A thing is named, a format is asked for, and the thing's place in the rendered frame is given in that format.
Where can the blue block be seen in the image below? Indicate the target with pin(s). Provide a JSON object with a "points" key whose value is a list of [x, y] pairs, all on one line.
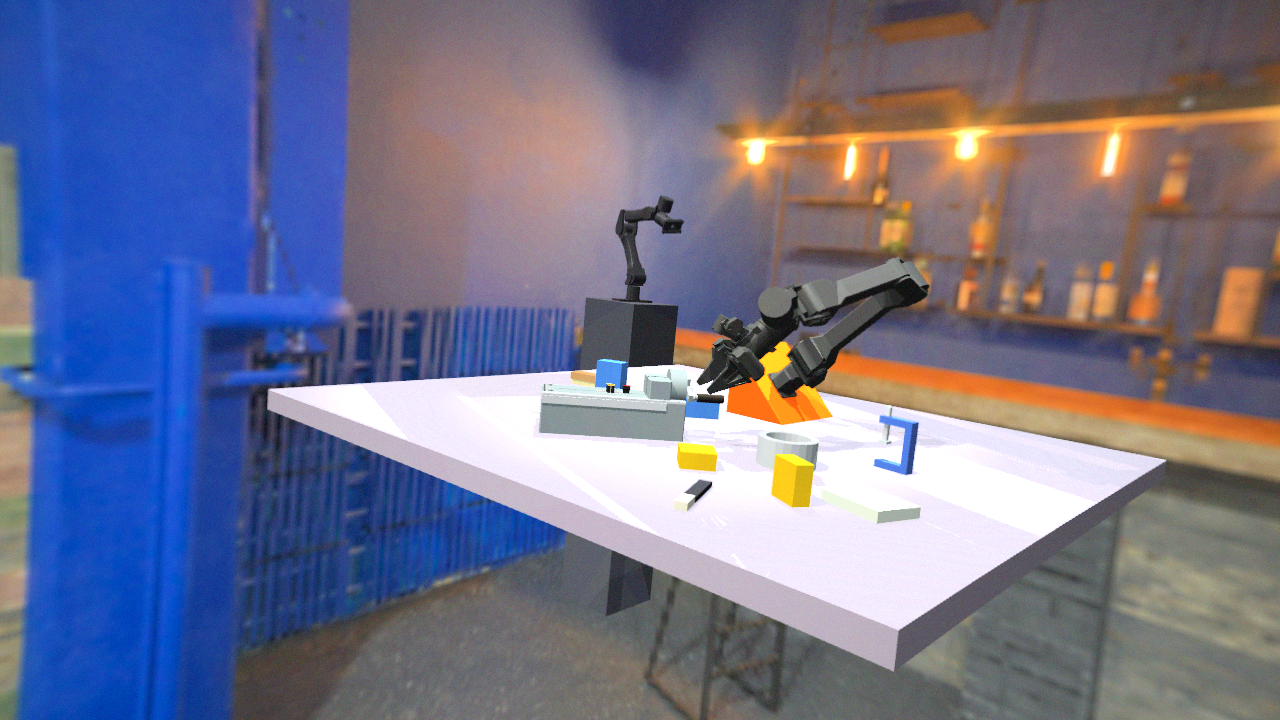
{"points": [[611, 372], [696, 409]]}

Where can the blue c-clamp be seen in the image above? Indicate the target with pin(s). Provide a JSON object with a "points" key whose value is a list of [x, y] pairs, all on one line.
{"points": [[909, 444]]}

